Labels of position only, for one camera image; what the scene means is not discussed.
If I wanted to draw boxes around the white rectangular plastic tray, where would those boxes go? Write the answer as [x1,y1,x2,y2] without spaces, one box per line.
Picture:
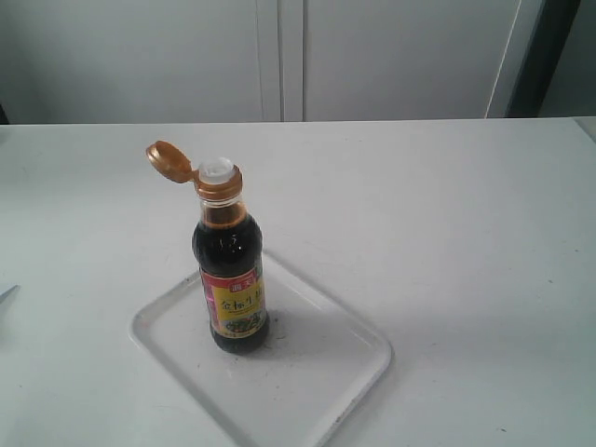
[130,252,392,446]

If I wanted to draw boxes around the dark vertical post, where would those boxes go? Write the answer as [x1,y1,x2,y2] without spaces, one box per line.
[505,0,581,118]

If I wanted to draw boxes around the white cabinet doors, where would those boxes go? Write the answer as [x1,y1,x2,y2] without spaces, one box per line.
[1,1,543,124]

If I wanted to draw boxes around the soy sauce bottle gold cap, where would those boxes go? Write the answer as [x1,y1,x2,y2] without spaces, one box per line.
[146,141,269,355]

